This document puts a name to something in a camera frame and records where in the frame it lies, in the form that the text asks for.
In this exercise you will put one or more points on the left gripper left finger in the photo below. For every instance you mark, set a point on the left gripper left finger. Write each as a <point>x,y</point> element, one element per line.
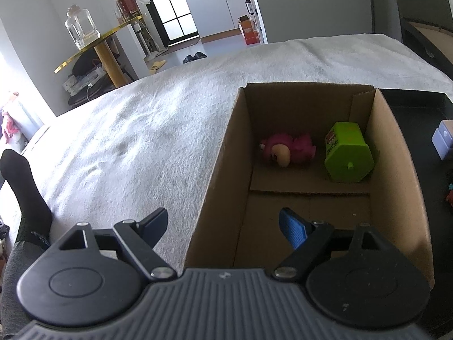
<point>137,240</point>

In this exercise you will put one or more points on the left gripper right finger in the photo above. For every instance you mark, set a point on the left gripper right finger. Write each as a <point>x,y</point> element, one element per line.
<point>310,243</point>

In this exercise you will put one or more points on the green hexagonal block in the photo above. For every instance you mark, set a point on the green hexagonal block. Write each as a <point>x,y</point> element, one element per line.
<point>348,157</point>

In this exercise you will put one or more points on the brown cardboard box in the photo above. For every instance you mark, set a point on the brown cardboard box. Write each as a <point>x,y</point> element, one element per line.
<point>238,222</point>

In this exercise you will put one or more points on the pink bear figurine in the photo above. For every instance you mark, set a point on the pink bear figurine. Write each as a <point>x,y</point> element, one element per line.
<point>283,150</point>

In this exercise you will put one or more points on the blue red chef figurine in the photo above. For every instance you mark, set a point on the blue red chef figurine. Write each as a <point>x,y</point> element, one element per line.
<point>449,197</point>

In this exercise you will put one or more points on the white blanket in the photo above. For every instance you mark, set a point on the white blanket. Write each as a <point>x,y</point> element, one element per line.
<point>154,143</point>

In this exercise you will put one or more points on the black sock foot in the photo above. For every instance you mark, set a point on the black sock foot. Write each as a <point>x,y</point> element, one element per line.
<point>36,218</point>

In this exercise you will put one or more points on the round gold side table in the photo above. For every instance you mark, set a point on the round gold side table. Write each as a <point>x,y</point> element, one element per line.
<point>105,55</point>

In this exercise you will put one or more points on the black tray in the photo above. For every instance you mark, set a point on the black tray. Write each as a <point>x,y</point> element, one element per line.
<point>418,114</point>

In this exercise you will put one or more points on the lavender beige charger box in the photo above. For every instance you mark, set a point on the lavender beige charger box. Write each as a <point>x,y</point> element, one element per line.
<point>442,139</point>

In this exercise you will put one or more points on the black slippers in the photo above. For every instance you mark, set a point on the black slippers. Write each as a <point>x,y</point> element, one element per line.
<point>196,56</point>

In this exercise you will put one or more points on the orange cardboard box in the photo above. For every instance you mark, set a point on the orange cardboard box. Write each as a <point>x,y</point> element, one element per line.
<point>249,33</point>

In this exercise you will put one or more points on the clear glass jar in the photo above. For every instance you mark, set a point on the clear glass jar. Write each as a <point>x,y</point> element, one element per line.
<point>81,26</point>

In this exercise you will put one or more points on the black framed board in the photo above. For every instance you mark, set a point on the black framed board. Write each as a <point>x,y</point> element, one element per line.
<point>430,42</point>

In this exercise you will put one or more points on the red box on table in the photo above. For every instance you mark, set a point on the red box on table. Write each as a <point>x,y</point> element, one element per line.
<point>129,9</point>

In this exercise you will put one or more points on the white kitchen cabinet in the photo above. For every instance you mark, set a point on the white kitchen cabinet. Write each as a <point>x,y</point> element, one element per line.
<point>212,17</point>

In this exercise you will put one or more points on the dark grey armchair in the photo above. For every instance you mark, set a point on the dark grey armchair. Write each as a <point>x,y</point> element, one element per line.
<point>387,15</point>

